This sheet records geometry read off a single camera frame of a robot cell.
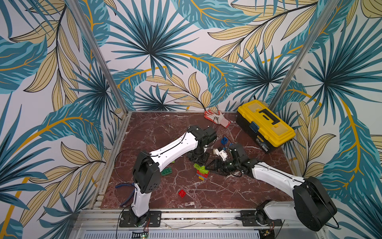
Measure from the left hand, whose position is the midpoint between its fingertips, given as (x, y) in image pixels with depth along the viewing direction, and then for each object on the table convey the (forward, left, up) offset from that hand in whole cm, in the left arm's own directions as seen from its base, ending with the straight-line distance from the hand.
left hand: (198, 167), depth 77 cm
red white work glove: (+49, -17, -16) cm, 54 cm away
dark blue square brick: (+24, -19, -11) cm, 32 cm away
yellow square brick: (-2, -2, -11) cm, 11 cm away
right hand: (0, -6, -4) cm, 7 cm away
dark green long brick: (+2, +18, -12) cm, 22 cm away
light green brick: (0, -2, -2) cm, 3 cm away
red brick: (-3, -4, -3) cm, 6 cm away
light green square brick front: (-1, +1, +4) cm, 4 cm away
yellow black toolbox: (+25, -40, +4) cm, 47 cm away
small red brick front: (-10, +8, -13) cm, 18 cm away
